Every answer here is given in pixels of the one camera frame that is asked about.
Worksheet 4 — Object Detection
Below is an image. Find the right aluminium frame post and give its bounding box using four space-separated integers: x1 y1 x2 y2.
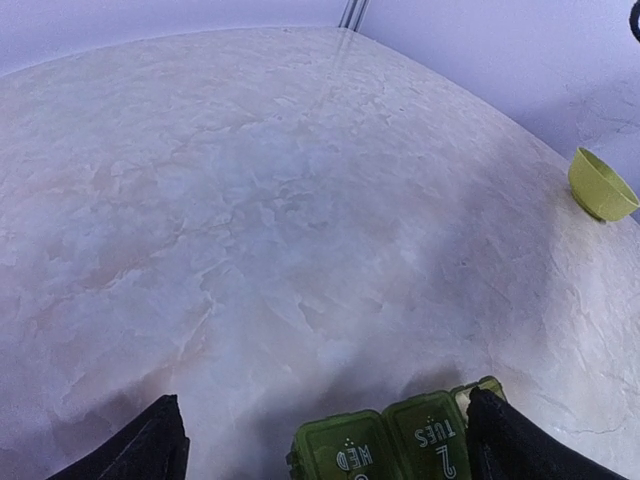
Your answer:
338 0 370 32

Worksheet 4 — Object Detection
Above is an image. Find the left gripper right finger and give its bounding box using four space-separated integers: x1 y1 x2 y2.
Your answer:
466 387 621 480

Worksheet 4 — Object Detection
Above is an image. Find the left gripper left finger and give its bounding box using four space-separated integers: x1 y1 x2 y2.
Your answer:
52 395 190 480

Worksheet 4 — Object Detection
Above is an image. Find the green weekly pill organizer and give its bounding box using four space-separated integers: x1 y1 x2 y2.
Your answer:
286 376 505 479

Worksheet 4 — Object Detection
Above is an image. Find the lime green bowl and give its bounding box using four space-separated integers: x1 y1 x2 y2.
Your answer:
568 147 639 222

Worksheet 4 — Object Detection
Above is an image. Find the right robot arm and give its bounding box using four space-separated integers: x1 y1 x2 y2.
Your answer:
629 0 640 42

